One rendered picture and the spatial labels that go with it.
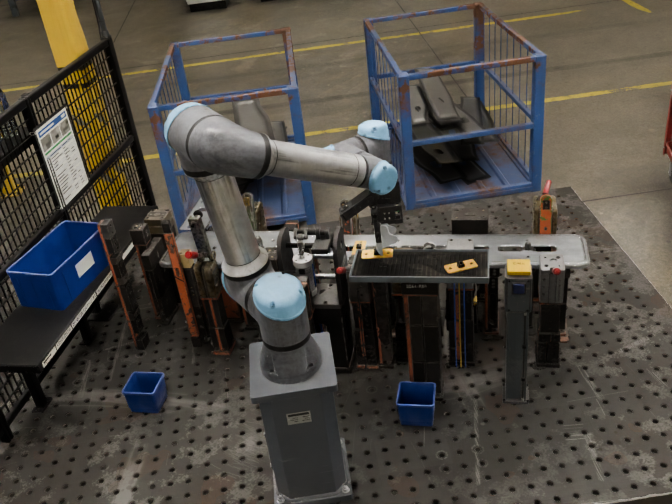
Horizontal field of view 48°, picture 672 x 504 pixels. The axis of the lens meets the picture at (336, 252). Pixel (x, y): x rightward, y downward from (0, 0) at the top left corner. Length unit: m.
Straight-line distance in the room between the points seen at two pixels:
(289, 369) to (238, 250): 0.30
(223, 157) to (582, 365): 1.38
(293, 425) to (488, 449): 0.58
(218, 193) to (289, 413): 0.56
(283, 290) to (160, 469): 0.77
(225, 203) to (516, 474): 1.05
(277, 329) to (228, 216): 0.28
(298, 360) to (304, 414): 0.15
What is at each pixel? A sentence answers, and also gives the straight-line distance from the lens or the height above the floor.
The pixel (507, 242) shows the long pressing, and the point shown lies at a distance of 2.44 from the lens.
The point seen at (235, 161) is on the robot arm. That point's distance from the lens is 1.52.
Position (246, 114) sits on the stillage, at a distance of 5.00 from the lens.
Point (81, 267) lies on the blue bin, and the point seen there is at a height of 1.10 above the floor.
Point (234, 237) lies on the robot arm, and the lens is 1.74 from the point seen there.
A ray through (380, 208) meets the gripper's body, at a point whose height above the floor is 1.35.
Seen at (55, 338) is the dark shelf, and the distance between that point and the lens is 2.31.
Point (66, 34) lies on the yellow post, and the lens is 2.95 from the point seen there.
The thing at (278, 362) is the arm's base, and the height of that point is 1.16.
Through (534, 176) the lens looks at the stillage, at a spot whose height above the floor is 0.24.
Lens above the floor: 2.29
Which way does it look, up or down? 32 degrees down
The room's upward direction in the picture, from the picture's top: 7 degrees counter-clockwise
